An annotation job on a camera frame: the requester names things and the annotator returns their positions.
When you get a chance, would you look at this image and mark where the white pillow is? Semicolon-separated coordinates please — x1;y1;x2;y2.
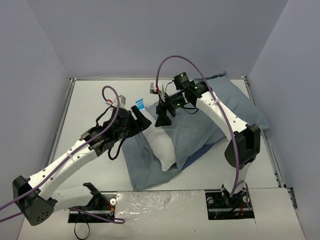
142;125;177;172

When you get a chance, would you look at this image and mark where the blue patterned pillowcase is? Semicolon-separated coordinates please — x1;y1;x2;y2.
122;72;269;191

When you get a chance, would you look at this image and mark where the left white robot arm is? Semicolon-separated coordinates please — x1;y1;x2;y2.
12;106;152;226

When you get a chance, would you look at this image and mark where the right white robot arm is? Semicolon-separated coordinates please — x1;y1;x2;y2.
150;72;261;207

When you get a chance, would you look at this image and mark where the blue white pillow tag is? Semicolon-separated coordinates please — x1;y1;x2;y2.
135;98;146;110

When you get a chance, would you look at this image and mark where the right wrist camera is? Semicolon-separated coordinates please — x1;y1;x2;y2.
149;82;165;96

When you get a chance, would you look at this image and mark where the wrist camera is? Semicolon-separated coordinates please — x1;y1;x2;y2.
149;82;165;96
105;95;126;109

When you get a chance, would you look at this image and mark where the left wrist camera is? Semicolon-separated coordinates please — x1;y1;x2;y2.
105;95;126;109

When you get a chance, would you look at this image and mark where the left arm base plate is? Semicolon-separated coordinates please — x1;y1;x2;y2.
67;192;117;224

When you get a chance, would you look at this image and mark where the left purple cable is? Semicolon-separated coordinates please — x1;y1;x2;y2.
0;85;126;225

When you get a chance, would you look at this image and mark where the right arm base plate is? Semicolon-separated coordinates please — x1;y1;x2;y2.
205;190;255;221

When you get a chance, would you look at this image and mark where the black cable loop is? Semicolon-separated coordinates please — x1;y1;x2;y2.
74;221;91;240

